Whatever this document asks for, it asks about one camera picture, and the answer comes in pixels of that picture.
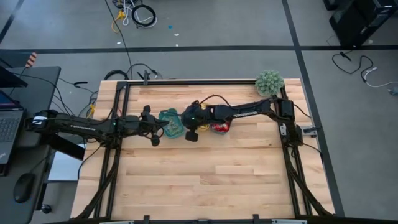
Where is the coiled black cable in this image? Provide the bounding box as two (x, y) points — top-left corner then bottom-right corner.
(131, 4), (157, 29)

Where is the red candy pack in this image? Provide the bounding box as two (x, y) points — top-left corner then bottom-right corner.
(212, 122), (231, 133)

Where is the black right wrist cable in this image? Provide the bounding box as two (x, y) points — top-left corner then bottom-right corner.
(198, 94), (233, 108)

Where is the black computer tower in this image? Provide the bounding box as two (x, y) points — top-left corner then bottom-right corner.
(323, 0), (398, 48)

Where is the black laptop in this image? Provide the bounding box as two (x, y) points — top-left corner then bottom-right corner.
(0, 90), (25, 177)

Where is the black computer mouse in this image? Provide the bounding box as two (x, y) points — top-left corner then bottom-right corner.
(12, 172), (36, 205)

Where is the green artificial potted plant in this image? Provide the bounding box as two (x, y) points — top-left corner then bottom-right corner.
(254, 69), (285, 97)

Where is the yellow floor cable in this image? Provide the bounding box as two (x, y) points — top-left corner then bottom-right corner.
(110, 10), (127, 34)

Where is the black desk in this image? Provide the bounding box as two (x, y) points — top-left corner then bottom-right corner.
(0, 65), (86, 224)

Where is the white cable with plug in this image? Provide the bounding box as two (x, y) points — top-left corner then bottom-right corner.
(363, 66), (398, 89)

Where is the white floor cable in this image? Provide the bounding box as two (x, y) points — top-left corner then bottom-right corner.
(121, 0), (158, 29)

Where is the thick black cable loop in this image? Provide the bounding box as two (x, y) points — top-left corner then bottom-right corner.
(103, 69), (129, 81)

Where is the long black floor cable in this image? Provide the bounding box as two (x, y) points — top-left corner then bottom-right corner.
(104, 0), (134, 80)

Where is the thin black cable arc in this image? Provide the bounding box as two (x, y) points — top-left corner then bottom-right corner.
(126, 63), (163, 80)

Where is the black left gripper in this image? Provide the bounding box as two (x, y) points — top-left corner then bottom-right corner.
(126, 105), (170, 147)

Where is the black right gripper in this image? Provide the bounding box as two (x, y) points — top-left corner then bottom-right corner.
(182, 101), (218, 143)

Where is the green candy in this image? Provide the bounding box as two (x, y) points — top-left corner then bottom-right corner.
(167, 118), (183, 134)

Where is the teal green plastic bin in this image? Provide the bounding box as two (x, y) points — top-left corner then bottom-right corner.
(158, 107), (187, 139)

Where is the black cable with plug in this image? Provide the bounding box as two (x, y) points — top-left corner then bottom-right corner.
(331, 50), (374, 83)

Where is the dark blue plastic bin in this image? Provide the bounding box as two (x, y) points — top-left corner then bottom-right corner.
(210, 120), (232, 136)

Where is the black flat display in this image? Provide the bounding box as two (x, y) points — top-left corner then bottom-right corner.
(0, 65), (29, 89)

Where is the orange black striped marker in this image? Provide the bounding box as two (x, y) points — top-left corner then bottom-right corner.
(24, 52), (39, 68)

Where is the white board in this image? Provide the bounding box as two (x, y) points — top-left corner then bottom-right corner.
(47, 149), (87, 182)

